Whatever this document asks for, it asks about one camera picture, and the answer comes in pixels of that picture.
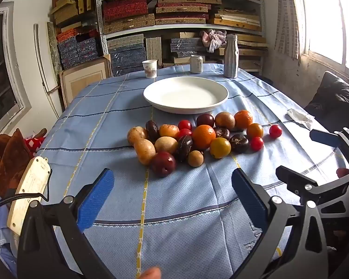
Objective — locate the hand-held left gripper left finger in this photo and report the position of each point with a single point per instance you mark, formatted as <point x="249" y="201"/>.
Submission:
<point x="96" y="197"/>

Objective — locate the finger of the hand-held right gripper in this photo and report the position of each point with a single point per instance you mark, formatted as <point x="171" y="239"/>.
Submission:
<point x="293" y="177"/>
<point x="322" y="138"/>

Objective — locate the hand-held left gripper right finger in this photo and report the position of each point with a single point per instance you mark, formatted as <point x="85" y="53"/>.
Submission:
<point x="247" y="197"/>

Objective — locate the dark water chestnut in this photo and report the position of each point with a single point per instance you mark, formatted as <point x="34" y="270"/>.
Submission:
<point x="239" y="143"/>
<point x="184" y="147"/>
<point x="222" y="133"/>
<point x="152" y="130"/>

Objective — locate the small yellowish orange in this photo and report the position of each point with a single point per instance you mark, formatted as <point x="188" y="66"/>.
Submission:
<point x="220" y="147"/>

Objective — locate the tan pear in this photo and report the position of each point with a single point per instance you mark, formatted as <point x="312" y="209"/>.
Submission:
<point x="136" y="133"/>
<point x="165" y="144"/>
<point x="144" y="151"/>

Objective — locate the bright orange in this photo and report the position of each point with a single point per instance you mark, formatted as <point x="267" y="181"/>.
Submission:
<point x="243" y="119"/>

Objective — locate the speckled yellow passion fruit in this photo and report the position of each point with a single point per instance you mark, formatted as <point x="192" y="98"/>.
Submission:
<point x="224" y="120"/>

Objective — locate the dark purple plum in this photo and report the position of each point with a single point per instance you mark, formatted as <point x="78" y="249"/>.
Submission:
<point x="205" y="120"/>

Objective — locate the yellow-orange peach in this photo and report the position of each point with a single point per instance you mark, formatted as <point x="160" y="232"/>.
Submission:
<point x="168" y="130"/>

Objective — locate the white plate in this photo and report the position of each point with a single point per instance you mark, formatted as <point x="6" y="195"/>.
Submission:
<point x="186" y="96"/>

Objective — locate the person's left hand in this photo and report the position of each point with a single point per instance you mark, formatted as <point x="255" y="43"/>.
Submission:
<point x="151" y="273"/>

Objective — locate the crumpled white tissue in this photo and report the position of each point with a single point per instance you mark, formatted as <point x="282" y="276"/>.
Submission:
<point x="298" y="117"/>

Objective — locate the black cushion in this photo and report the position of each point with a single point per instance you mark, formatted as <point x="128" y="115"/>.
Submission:
<point x="334" y="98"/>

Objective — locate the small tan longan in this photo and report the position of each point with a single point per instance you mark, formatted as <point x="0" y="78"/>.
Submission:
<point x="195" y="158"/>

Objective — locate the white power strip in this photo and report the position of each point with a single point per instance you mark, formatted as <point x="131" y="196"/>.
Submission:
<point x="29" y="186"/>

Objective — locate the dark red plum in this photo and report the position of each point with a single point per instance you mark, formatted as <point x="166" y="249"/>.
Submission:
<point x="163" y="164"/>

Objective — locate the blue checked tablecloth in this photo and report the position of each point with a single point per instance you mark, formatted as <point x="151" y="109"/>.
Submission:
<point x="119" y="122"/>

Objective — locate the red white checkered cloth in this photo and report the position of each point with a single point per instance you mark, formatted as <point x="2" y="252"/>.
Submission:
<point x="33" y="144"/>

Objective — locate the brown plush toy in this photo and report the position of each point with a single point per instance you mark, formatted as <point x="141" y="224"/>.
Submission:
<point x="11" y="157"/>

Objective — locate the metal framed window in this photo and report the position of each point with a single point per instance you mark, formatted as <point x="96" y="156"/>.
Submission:
<point x="331" y="20"/>

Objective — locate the silver metal bottle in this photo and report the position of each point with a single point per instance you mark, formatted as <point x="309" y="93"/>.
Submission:
<point x="231" y="58"/>

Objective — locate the beige patterned curtain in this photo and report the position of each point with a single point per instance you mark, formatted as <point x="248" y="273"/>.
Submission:
<point x="286" y="17"/>

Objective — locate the white paper cup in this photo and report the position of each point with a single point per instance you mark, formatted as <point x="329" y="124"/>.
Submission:
<point x="149" y="69"/>

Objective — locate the white drink can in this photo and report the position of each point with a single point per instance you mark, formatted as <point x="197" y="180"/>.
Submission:
<point x="196" y="64"/>

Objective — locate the stack of blue patterned boxes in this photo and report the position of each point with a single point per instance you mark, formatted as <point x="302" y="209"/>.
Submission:
<point x="128" y="56"/>

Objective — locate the pink cloth bundle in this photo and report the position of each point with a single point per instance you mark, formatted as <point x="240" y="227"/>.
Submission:
<point x="213" y="40"/>

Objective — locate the white leaning board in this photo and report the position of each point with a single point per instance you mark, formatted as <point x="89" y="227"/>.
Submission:
<point x="43" y="61"/>

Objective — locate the stack of light wooden boxes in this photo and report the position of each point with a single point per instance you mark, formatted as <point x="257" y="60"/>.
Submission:
<point x="235" y="20"/>

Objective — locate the pile of blue red boxes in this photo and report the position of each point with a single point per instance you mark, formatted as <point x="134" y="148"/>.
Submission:
<point x="75" y="49"/>

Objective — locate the upright woven gray box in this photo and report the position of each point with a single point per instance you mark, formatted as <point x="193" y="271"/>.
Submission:
<point x="154" y="52"/>

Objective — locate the marble patterned slab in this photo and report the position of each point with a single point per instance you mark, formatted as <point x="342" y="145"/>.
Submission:
<point x="53" y="46"/>

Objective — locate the white framed window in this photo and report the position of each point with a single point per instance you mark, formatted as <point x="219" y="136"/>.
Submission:
<point x="0" y="72"/>

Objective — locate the stack of dark blue boxes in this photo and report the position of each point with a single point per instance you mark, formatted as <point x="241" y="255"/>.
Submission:
<point x="186" y="46"/>

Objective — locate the white metal shelf rack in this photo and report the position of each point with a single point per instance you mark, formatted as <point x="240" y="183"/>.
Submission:
<point x="99" y="11"/>

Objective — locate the pile of yellow wooden boxes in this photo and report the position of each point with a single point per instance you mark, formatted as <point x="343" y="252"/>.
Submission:
<point x="67" y="10"/>

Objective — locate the stack of red patterned boxes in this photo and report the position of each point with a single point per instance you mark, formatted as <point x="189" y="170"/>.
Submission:
<point x="125" y="7"/>

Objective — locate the light wooden picture frame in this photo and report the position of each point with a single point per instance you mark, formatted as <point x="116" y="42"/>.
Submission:
<point x="84" y="78"/>

